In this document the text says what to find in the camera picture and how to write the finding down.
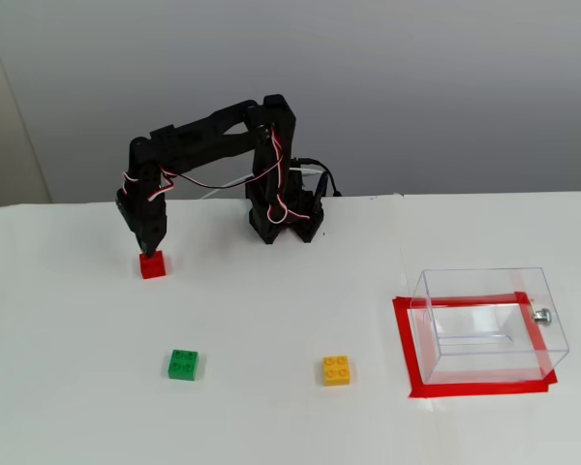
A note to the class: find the transparent plastic box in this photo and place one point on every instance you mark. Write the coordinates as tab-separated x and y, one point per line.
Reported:
552	300

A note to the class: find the red lego brick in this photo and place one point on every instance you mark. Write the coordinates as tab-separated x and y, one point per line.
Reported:
152	266

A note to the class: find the silver metal box lock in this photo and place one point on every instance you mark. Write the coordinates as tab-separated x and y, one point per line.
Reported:
542	317

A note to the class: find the yellow lego brick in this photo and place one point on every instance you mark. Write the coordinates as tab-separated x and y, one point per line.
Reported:
338	371

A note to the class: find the green lego brick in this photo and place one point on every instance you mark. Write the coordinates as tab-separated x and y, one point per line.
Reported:
183	365

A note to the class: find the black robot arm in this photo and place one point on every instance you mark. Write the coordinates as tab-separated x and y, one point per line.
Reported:
198	131

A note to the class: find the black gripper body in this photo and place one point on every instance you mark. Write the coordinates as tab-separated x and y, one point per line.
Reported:
149	230

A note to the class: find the red tape frame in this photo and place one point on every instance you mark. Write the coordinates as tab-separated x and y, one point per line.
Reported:
479	390

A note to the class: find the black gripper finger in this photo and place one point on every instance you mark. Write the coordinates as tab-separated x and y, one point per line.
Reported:
139	237
156	239

